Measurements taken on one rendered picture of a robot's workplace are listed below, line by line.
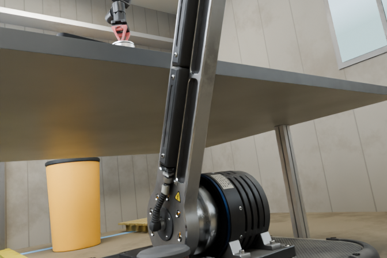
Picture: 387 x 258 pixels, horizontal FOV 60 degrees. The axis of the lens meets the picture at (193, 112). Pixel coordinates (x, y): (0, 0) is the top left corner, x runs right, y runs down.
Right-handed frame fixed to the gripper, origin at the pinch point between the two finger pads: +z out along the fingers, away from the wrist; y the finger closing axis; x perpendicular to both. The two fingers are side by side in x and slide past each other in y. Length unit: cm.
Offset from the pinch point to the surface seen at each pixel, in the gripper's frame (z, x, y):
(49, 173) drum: 39, -98, -149
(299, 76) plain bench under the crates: 37, 61, 39
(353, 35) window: -41, 177, -129
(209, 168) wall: 47, 45, -313
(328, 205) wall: 101, 142, -179
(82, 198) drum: 64, -72, -149
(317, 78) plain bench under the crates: 38, 69, 34
